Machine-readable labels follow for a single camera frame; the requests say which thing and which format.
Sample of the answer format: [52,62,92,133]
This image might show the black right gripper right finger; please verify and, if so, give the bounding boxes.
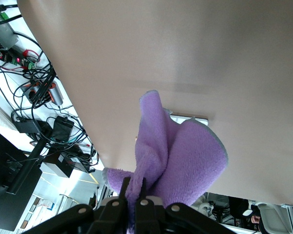
[134,177,235,234]

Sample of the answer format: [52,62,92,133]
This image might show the black box white label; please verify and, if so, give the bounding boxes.
[40,151,91,178]

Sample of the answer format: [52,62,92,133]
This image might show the silver cylinder plug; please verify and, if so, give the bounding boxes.
[48,82,64,106]

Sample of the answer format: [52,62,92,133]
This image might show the grey metal control box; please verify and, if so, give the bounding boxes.
[0,23,20,64]

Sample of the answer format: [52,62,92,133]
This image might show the purple fleece towel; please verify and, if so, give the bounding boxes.
[102,90,229,234]

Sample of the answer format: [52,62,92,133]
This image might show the black monitor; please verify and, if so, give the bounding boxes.
[0,126,43,232]

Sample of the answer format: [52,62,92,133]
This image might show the small black box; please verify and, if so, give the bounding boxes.
[13,117,41,134]

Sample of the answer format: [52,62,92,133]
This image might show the black monitor stand pole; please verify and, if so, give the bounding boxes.
[6,138,48,195]

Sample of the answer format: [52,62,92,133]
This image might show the black cable tangle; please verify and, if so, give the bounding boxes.
[0,31,98,171]

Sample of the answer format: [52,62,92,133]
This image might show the black power adapter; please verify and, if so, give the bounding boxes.
[52,116,75,142]

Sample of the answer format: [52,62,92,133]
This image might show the brown table cover mat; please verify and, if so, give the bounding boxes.
[16,0,293,207]

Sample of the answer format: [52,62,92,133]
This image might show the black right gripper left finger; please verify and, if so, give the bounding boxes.
[21,177,131,234]

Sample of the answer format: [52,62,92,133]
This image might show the white office chair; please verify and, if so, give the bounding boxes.
[243,203,293,234]

